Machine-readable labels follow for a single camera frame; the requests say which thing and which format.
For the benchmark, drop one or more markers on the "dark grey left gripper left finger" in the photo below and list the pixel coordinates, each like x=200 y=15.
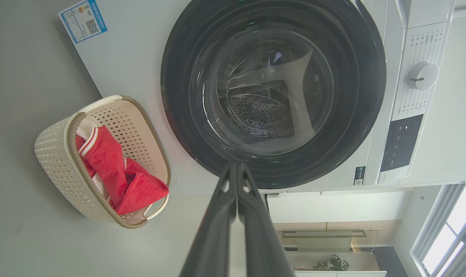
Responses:
x=213 y=234

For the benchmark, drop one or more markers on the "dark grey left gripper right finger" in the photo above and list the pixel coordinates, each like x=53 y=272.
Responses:
x=261 y=238

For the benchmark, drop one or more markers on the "red garment with white stripes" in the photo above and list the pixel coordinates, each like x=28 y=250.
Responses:
x=104 y=157

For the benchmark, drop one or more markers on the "beige perforated laundry basket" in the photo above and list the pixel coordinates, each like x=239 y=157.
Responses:
x=59 y=161

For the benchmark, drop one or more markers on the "white washing machine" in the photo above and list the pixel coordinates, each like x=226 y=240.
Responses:
x=132 y=57

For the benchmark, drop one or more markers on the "glass display shelf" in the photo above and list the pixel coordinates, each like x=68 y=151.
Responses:
x=321 y=236

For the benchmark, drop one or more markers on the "green potted plant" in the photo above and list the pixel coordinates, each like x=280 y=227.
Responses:
x=333 y=264

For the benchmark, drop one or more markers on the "small black washer sticker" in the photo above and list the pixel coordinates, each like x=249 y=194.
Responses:
x=359 y=176

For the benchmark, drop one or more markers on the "black washer display panel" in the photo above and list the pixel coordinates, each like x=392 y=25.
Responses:
x=402 y=142

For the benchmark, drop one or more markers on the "white washer dial knob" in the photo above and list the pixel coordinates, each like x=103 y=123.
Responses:
x=423 y=75

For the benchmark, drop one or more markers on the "blue energy label sticker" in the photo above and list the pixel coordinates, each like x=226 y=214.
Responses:
x=82 y=20

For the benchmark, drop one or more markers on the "window with grey frame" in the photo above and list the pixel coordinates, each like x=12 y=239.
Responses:
x=448 y=234

